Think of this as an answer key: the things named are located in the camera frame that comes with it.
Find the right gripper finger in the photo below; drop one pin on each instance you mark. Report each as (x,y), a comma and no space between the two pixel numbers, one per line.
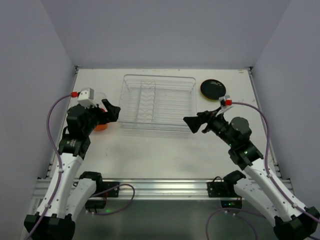
(208,114)
(194,122)

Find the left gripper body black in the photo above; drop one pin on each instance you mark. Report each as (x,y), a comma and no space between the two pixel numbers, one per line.
(100,114)

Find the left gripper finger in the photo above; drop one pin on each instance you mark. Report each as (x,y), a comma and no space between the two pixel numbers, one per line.
(112,112)
(96,108)

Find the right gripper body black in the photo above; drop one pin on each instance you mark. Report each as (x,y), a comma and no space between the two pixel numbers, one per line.
(208,122)

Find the black plate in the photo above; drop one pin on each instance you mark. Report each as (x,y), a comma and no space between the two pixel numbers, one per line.
(218,88)

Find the green plate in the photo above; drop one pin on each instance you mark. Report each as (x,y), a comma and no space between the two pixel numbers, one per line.
(211,100)

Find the orange plate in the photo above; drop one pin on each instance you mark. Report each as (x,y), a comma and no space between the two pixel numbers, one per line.
(206,92)

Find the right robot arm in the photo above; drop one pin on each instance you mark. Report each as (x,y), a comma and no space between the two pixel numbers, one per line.
(290,218)

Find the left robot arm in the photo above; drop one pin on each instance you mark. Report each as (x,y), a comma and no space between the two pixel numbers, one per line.
(55,218)

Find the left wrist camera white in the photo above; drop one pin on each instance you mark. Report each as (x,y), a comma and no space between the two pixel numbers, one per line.
(86,98)

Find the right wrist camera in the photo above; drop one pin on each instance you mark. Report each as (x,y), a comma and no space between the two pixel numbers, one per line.
(225,104)

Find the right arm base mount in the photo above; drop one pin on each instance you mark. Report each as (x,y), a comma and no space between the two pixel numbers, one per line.
(224,189)

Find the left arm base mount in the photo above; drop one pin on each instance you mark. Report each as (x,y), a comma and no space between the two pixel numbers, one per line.
(108,189)

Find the aluminium frame rail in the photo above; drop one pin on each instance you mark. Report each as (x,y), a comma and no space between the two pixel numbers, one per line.
(153,189)

